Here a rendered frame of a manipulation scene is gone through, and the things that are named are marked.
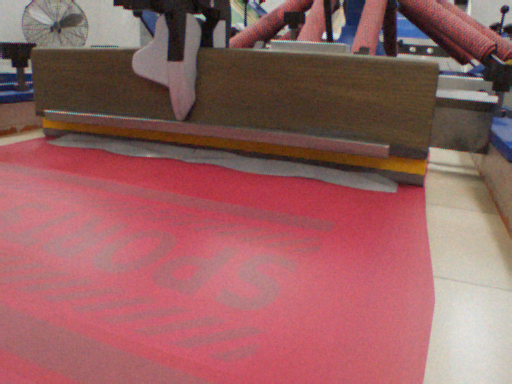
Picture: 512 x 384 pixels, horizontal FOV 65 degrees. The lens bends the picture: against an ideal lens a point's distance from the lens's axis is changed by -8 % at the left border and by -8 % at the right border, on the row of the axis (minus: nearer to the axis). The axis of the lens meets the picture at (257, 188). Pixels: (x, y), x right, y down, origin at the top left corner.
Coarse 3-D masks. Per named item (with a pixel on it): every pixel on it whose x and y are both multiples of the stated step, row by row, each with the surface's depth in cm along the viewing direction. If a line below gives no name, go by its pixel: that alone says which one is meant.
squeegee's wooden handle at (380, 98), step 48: (48, 48) 42; (96, 48) 40; (240, 48) 35; (48, 96) 44; (96, 96) 41; (144, 96) 39; (240, 96) 36; (288, 96) 34; (336, 96) 33; (384, 96) 32; (432, 96) 30
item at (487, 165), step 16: (0, 112) 46; (16, 112) 48; (32, 112) 50; (0, 128) 47; (16, 128) 49; (32, 128) 51; (480, 160) 39; (496, 160) 32; (480, 176) 38; (496, 176) 31; (496, 192) 30; (496, 208) 29
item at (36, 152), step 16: (16, 144) 43; (32, 144) 43; (48, 144) 43; (16, 160) 36; (32, 160) 36; (48, 160) 37; (64, 160) 37; (80, 160) 37; (96, 160) 37; (112, 160) 37; (128, 160) 38; (144, 160) 38; (160, 160) 38; (176, 160) 38; (96, 176) 32; (112, 176) 33; (128, 176) 33; (144, 176) 33
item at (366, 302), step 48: (192, 192) 30; (240, 192) 30; (288, 192) 31; (336, 192) 31; (384, 192) 32; (336, 240) 23; (384, 240) 23; (336, 288) 18; (384, 288) 18; (432, 288) 18; (288, 336) 15; (336, 336) 15; (384, 336) 15
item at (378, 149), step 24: (72, 120) 42; (96, 120) 41; (120, 120) 40; (144, 120) 39; (168, 120) 38; (288, 144) 34; (312, 144) 34; (336, 144) 33; (360, 144) 32; (384, 144) 32
